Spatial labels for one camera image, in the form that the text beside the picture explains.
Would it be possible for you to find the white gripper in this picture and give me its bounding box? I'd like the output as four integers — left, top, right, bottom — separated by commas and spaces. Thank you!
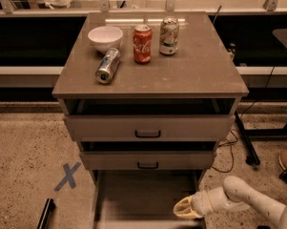
173, 188, 228, 219

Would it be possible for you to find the grey drawer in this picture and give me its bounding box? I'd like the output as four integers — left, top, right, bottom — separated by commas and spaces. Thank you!
63, 98, 236, 143
80, 141, 215, 170
92, 170, 206, 229

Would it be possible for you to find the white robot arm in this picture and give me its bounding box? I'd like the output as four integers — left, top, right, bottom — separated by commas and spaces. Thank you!
174, 176, 287, 229

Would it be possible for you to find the grey drawer cabinet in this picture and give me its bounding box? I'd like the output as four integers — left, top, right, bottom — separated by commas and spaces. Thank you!
51, 10, 250, 189

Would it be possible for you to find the black stand leg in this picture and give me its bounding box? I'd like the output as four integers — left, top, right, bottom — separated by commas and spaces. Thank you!
235, 113, 260, 166

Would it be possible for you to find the blue tape cross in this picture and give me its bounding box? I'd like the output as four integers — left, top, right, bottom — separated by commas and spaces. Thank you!
54, 162, 81, 192

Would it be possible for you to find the black bar on floor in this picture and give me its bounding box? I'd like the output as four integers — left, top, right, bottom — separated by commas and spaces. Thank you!
36, 198, 55, 229

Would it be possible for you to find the silver blue lying can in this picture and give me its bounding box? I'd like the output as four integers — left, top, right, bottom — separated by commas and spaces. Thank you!
95, 48, 121, 84

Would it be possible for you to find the green white soda can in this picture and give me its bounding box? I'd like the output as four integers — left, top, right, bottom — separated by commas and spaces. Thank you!
159, 16, 179, 55

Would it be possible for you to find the red cola can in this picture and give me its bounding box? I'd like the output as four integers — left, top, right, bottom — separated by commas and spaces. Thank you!
133, 24, 153, 64

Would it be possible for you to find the white bowl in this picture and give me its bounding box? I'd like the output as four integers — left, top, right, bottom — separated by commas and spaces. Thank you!
88, 26, 123, 53

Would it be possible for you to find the thin floor cable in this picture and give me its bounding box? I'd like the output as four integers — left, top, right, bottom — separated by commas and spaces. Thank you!
211, 48, 287, 174

